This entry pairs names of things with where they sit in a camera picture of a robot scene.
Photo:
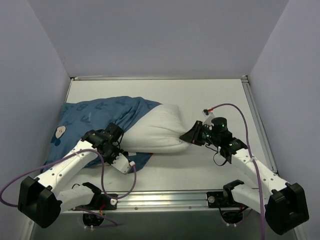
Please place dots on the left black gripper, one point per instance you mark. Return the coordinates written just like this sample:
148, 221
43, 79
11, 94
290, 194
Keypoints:
111, 152

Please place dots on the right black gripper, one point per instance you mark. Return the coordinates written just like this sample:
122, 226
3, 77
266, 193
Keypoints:
198, 135

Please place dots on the blue cartoon print pillowcase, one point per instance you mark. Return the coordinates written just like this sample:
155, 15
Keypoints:
78, 118

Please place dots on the white pillow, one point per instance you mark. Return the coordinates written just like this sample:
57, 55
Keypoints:
157, 132

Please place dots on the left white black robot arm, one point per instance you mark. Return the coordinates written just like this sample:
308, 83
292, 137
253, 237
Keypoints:
43, 198

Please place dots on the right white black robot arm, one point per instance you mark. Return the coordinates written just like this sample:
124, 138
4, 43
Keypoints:
283, 205

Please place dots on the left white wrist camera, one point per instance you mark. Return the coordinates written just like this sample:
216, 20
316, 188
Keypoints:
122, 164

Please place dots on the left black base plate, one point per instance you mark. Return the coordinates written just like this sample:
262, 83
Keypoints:
106, 203

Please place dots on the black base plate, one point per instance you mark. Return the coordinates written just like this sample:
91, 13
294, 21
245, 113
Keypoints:
216, 199
106, 203

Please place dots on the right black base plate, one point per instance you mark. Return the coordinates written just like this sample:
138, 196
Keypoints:
216, 199

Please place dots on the aluminium front rail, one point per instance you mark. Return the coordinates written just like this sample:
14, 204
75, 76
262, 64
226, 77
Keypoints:
164, 201

